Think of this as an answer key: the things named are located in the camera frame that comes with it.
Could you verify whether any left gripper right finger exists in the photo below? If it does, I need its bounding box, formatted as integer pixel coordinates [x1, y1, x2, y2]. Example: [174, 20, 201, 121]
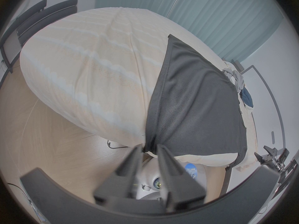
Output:
[156, 144, 207, 214]

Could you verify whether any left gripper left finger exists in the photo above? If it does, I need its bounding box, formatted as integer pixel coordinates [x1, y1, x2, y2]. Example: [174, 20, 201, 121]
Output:
[93, 144, 144, 203]

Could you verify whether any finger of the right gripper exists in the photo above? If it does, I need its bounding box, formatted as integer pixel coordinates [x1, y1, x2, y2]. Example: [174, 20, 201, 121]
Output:
[263, 145, 278, 160]
[254, 151, 267, 165]

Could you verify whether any black T-shirt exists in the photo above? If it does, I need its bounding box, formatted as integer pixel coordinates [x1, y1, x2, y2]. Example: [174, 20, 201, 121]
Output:
[143, 33, 248, 161]

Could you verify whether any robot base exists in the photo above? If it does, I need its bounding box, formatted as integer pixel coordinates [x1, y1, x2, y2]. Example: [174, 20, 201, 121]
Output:
[134, 155, 208, 201]

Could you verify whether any pile of clothes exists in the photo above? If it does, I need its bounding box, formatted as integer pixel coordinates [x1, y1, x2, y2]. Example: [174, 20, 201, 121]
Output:
[221, 66, 255, 110]

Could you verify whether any bed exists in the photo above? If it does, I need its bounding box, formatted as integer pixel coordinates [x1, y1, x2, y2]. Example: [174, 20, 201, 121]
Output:
[19, 7, 285, 195]

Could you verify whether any black chest of drawers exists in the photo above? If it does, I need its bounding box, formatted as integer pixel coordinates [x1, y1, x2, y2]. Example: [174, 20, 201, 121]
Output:
[0, 0, 78, 75]

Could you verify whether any black cable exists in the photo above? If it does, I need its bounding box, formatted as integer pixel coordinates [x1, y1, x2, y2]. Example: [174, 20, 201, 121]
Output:
[106, 140, 128, 150]

